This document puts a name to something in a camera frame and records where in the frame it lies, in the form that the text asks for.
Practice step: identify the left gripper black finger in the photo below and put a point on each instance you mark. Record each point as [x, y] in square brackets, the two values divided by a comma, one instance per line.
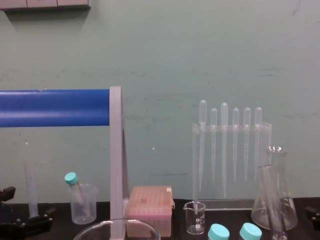
[7, 194]
[40, 218]

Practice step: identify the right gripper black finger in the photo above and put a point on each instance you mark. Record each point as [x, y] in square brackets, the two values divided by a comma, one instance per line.
[313, 214]

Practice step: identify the clear glass test tube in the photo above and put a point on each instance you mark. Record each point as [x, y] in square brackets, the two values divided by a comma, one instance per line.
[278, 225]

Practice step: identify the clear plastic beaker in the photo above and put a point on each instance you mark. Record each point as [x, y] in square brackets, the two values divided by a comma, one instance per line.
[86, 207]

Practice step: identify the large glass beaker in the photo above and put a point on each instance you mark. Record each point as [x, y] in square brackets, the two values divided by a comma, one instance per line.
[90, 228]

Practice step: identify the clear acrylic pipette rack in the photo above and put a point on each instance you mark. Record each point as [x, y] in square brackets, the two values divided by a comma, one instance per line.
[232, 204]

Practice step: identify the small glass beaker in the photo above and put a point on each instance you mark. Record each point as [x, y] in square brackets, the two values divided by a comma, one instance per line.
[195, 222]

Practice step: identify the clear graduated cylinder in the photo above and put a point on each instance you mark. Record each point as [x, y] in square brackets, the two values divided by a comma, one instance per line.
[32, 190]

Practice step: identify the glass conical flask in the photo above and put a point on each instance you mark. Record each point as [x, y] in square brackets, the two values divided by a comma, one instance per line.
[272, 190]

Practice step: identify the blue plastic roll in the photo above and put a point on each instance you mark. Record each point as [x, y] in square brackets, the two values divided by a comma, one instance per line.
[55, 108]

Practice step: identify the pink pipette tip box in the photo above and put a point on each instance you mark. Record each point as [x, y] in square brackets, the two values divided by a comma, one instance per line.
[150, 207]

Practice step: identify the thin glass stirring rod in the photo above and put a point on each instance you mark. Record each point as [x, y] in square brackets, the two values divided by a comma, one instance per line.
[196, 206]

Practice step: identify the wall shelf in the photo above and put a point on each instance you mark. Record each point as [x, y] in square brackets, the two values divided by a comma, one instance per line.
[45, 3]

